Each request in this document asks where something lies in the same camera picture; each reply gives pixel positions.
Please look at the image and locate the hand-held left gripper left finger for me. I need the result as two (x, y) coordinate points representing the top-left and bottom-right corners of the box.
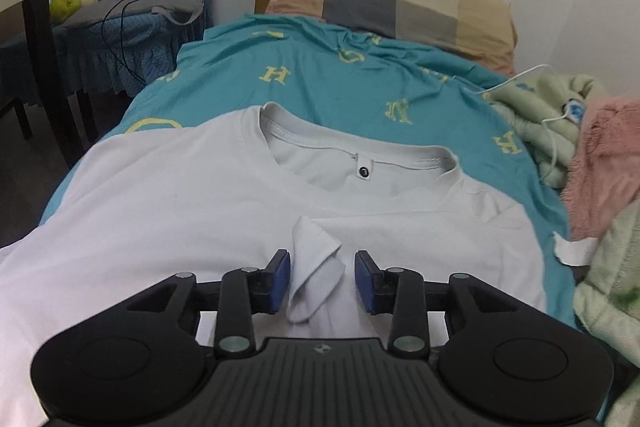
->
(127, 248), (292, 358)

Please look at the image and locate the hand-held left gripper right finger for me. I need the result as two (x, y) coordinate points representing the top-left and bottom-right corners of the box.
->
(354, 249), (521, 360)

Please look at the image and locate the white t-shirt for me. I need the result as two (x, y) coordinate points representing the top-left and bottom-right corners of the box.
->
(0, 103), (548, 427)

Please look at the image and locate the teal printed bed sheet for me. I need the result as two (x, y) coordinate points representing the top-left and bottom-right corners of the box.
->
(40, 13), (571, 323)

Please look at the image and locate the small white cloth piece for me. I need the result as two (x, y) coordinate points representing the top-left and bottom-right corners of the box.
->
(552, 232), (598, 267)

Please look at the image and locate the green plush blanket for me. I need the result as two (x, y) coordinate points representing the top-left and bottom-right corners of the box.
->
(487, 73), (640, 427)

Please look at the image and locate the pink plush blanket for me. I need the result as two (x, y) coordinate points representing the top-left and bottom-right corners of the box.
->
(560, 94), (640, 243)

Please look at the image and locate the yellow-green plush toy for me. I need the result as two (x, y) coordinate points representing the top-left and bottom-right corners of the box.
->
(49, 0), (83, 24)

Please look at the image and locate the white cable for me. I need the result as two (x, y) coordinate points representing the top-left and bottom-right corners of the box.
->
(462, 64), (583, 172)

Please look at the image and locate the black cable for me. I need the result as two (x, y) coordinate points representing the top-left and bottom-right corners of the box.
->
(101, 0), (157, 84)

